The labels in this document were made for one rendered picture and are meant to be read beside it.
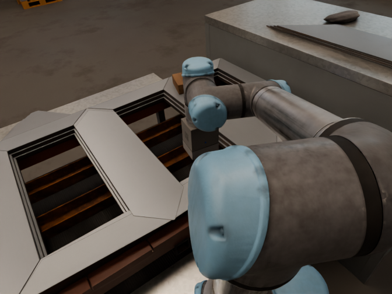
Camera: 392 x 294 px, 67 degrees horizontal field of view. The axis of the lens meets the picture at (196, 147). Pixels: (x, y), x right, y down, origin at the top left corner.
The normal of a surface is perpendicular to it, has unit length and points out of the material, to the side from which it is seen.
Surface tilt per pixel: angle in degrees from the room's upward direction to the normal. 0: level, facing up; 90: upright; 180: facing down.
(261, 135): 0
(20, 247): 0
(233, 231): 53
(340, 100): 90
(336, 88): 90
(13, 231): 0
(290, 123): 65
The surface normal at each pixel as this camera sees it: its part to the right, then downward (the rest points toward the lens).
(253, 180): -0.04, -0.54
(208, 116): 0.14, 0.64
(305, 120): -0.66, -0.66
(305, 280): 0.09, -0.76
